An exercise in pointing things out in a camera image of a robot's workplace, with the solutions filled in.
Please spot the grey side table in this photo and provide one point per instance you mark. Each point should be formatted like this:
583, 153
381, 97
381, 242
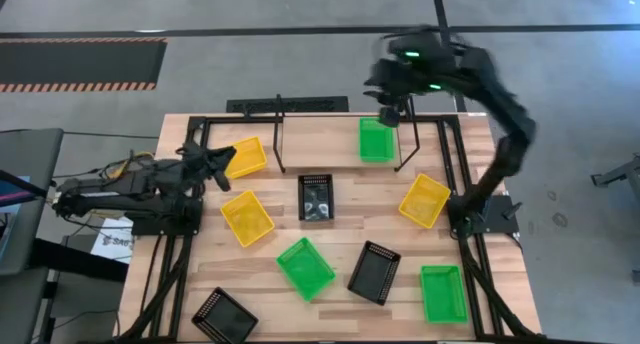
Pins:
25, 204

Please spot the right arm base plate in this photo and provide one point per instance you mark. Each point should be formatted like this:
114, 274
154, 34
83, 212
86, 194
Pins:
502, 221

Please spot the white printed paper sheet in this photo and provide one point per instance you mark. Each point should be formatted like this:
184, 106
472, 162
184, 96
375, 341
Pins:
112, 241

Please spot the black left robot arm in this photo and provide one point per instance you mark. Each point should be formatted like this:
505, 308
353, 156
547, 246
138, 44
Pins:
125, 186

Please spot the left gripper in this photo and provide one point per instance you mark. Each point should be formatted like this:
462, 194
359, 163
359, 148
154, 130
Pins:
200, 166

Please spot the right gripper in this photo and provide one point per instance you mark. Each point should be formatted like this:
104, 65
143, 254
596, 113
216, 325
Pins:
397, 81

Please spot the green plastic basket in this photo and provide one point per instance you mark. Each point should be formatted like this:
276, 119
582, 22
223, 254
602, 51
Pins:
444, 294
376, 143
305, 269

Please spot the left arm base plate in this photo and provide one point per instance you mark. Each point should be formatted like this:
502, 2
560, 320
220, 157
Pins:
150, 226

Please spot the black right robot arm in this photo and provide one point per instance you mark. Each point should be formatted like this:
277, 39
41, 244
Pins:
505, 159

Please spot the black plastic basket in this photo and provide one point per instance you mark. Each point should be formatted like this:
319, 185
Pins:
374, 273
225, 319
316, 199

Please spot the black aluminium table frame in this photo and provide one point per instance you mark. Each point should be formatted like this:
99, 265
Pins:
204, 131

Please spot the black metal wooden shelf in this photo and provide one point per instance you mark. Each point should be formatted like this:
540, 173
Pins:
325, 144

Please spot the black rod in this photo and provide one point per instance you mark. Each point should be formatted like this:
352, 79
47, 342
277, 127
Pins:
25, 183

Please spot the yellow plastic basket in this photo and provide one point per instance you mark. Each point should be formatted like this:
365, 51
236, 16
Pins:
425, 200
247, 219
248, 157

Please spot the grey metal stand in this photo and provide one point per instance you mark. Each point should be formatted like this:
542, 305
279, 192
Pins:
622, 174

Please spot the black hazard-striped floor mat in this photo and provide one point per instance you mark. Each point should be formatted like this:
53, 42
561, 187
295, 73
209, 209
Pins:
75, 64

